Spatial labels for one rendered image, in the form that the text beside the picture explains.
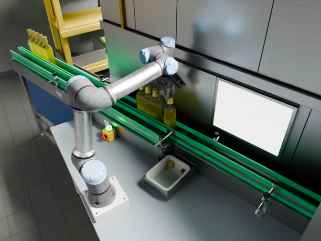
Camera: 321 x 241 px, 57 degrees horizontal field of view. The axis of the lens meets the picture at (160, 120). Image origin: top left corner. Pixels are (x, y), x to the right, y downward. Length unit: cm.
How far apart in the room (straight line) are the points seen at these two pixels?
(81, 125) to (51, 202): 142
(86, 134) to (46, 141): 187
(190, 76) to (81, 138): 69
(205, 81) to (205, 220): 74
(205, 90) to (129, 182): 69
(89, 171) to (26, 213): 136
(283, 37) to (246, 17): 19
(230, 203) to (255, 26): 93
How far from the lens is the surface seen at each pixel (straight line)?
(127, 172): 184
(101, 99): 127
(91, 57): 402
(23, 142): 343
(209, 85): 166
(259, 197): 167
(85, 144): 153
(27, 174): 308
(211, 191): 176
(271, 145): 166
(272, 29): 141
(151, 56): 146
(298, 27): 137
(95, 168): 151
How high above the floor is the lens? 214
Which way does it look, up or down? 40 degrees down
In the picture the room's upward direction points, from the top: 1 degrees counter-clockwise
